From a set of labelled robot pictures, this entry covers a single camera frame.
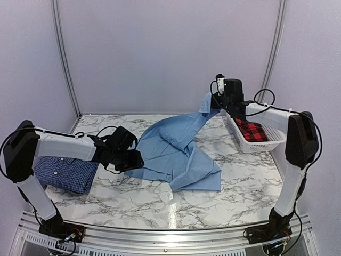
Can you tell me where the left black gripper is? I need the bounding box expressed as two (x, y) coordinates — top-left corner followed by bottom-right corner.
(111, 149), (144, 172)

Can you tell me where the red black plaid shirt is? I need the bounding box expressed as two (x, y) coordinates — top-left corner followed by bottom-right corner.
(233, 118), (269, 142)

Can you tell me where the aluminium frame post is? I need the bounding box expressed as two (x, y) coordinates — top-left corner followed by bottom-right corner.
(51, 0), (82, 119)
(261, 0), (287, 89)

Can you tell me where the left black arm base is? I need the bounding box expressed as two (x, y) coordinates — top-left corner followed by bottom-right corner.
(39, 212), (85, 243)

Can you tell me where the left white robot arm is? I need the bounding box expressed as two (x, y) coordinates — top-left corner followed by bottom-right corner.
(1, 120), (144, 237)

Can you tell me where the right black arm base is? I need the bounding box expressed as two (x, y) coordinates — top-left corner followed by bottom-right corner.
(243, 208), (294, 244)

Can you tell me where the left aluminium frame post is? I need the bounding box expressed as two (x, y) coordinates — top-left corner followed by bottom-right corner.
(51, 0), (82, 119)

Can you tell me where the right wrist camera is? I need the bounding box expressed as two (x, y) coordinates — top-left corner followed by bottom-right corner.
(215, 74), (225, 94)

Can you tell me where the folded blue checked shirt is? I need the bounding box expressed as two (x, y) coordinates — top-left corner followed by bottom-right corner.
(34, 156), (99, 194)

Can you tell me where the white plastic basket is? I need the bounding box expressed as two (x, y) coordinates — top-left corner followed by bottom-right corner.
(226, 114), (286, 153)

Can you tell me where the light blue long sleeve shirt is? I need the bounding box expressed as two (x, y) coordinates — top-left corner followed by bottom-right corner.
(125, 93), (222, 191)

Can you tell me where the front aluminium rail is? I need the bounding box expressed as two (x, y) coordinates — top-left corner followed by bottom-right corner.
(9, 212), (322, 255)

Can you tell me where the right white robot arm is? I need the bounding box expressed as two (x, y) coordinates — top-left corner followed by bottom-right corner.
(211, 74), (322, 218)

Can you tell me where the right aluminium frame post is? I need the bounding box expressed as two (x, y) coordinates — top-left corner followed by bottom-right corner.
(261, 0), (287, 89)

